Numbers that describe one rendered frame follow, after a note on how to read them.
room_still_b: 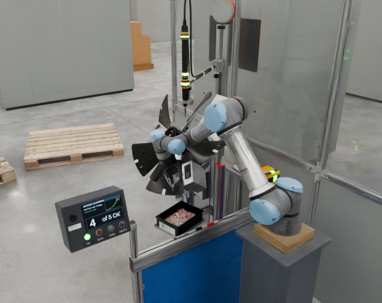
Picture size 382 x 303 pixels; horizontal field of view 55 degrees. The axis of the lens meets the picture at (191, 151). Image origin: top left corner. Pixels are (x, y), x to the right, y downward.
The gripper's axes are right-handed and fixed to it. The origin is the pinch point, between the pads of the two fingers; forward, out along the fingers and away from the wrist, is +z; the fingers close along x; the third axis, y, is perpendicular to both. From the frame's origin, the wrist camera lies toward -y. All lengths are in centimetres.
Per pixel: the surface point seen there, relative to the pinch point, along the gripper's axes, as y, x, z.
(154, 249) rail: -28.7, -25.2, 6.9
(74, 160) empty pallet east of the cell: -8, 272, 101
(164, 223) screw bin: -14.6, -9.0, 11.8
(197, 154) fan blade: 18.2, -5.8, -13.8
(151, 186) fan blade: -6.9, 11.6, 1.2
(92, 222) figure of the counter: -48, -30, -31
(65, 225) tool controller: -57, -29, -36
